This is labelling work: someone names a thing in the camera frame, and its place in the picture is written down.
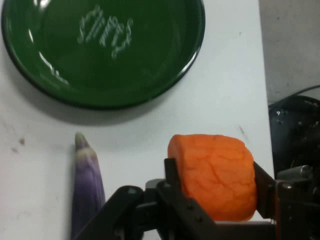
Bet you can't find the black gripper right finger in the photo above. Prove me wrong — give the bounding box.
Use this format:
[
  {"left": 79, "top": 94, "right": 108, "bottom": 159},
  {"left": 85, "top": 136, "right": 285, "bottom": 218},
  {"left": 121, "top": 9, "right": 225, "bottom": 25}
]
[{"left": 252, "top": 161, "right": 320, "bottom": 240}]

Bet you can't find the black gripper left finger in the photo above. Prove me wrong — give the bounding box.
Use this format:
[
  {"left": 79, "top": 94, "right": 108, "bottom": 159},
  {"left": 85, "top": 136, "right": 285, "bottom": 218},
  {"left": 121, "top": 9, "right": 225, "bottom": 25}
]
[{"left": 71, "top": 157, "right": 219, "bottom": 240}]

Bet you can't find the orange carrot chunk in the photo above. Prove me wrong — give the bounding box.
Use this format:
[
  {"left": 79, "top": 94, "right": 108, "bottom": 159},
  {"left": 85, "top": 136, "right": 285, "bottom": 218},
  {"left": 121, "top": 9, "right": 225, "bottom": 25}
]
[{"left": 166, "top": 133, "right": 258, "bottom": 222}]

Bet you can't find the purple eggplant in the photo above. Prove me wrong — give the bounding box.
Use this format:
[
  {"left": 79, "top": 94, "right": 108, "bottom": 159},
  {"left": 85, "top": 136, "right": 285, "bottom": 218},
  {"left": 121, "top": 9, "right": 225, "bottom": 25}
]
[{"left": 70, "top": 131, "right": 107, "bottom": 240}]

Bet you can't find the black round floor object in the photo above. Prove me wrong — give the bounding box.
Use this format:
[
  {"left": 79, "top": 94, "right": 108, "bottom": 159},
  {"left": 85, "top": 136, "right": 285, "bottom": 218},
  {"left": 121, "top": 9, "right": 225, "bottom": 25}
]
[{"left": 267, "top": 84, "right": 320, "bottom": 177}]

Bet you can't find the green plate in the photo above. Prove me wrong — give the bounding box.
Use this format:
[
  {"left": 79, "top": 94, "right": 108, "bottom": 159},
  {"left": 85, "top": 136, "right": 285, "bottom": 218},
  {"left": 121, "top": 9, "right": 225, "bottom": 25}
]
[{"left": 1, "top": 0, "right": 207, "bottom": 111}]

